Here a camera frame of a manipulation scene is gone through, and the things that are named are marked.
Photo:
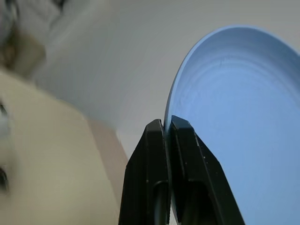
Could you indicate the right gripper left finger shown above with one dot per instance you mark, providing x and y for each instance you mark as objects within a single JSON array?
[{"x": 143, "y": 178}]

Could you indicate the blue plate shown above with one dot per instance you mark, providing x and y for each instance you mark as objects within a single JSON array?
[{"x": 234, "y": 105}]

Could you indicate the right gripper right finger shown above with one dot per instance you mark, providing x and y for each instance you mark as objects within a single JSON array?
[{"x": 199, "y": 178}]

